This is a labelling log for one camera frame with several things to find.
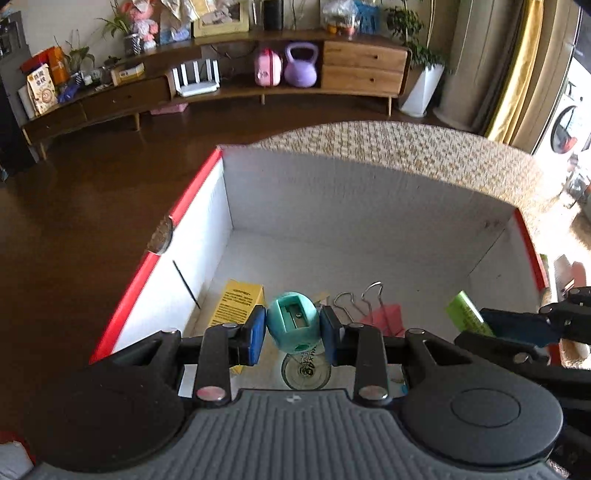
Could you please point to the green tube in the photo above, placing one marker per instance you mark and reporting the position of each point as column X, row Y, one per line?
column 464, row 311

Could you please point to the plastic bag of fruit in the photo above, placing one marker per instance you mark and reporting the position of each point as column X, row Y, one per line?
column 339, row 16

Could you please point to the yellow small box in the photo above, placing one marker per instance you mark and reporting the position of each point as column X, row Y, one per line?
column 235, row 300

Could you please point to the white washing machine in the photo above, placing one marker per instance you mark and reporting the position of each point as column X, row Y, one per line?
column 565, row 131

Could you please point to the purple kettlebell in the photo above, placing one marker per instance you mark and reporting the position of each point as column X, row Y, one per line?
column 301, row 69

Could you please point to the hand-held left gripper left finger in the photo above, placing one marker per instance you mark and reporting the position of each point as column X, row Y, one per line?
column 256, row 337

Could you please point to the pink toy case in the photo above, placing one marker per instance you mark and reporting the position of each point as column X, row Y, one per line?
column 268, row 69

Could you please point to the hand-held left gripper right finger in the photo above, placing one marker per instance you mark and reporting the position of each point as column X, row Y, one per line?
column 328, row 337

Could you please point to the yellow curtain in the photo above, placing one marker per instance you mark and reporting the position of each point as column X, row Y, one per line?
column 519, row 69

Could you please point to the potted plant in patterned vase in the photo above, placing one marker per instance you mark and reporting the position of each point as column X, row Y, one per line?
column 131, row 44

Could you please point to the orange package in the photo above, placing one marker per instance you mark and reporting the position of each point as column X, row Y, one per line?
column 53, row 62

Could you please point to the tall green houseplant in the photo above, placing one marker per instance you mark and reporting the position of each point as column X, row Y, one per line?
column 411, row 27

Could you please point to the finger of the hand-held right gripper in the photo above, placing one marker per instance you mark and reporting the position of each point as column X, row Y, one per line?
column 512, row 323
column 503, row 350

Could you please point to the white and brown snack package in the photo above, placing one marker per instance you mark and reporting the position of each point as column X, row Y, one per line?
column 42, row 90

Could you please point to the printed cloth cover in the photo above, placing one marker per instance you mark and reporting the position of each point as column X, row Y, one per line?
column 184, row 9

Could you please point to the beige standing air conditioner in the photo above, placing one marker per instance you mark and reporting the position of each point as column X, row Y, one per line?
column 475, row 60

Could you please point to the picture frame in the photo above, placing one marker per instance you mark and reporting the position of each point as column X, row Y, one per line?
column 221, row 18

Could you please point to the yellow and white box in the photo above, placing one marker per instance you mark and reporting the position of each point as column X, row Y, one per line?
column 128, row 74

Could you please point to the black speaker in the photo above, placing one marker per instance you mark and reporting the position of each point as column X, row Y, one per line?
column 273, row 14

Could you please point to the wooden sideboard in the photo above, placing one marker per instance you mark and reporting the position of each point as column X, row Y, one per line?
column 360, row 69

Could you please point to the red cardboard box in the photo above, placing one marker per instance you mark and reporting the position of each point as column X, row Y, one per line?
column 369, row 207

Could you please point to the blue toy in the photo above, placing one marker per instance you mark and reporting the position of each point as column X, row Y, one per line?
column 69, row 93

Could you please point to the pink plush doll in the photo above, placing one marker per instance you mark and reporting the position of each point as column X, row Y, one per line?
column 141, row 23

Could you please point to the white planter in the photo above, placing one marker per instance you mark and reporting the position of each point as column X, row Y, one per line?
column 421, row 92

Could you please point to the black cabinet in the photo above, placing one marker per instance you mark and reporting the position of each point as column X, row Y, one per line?
column 14, row 120

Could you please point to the pink binder clip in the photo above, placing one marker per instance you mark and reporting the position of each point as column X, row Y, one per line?
column 383, row 317

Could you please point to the pink flat object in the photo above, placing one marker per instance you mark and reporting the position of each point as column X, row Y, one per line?
column 168, row 108

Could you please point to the white router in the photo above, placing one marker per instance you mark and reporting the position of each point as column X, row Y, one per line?
column 196, row 85

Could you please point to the teal pencil sharpener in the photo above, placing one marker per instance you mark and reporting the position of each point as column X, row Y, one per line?
column 293, row 323

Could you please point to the small leafy potted plant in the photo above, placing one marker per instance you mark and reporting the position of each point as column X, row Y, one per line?
column 81, row 55

